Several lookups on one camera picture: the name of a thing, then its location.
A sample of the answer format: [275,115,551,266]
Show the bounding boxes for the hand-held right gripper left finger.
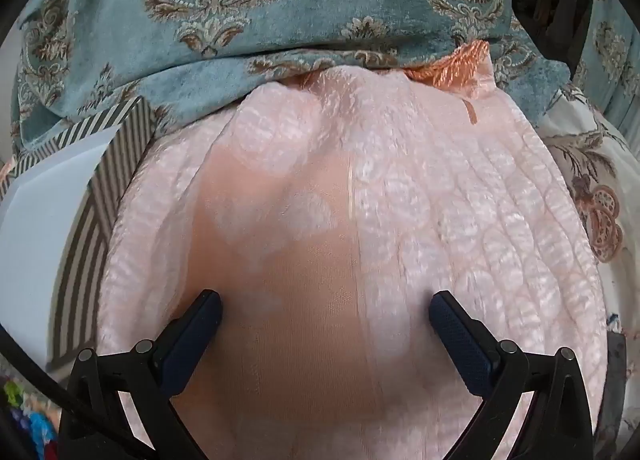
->
[60,290,223,460]

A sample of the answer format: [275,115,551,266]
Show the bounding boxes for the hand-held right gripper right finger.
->
[429,290,596,460]

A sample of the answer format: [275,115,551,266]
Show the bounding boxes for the striped cardboard box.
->
[0,94,166,371]

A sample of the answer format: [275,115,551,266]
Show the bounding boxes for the pink textured bedspread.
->
[95,40,616,460]

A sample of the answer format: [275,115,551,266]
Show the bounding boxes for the white floral branch pillow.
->
[540,84,640,341]

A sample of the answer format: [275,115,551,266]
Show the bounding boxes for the teal damask patterned blanket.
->
[10,0,640,161]

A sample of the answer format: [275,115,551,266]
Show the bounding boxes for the black cable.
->
[0,330,151,460]

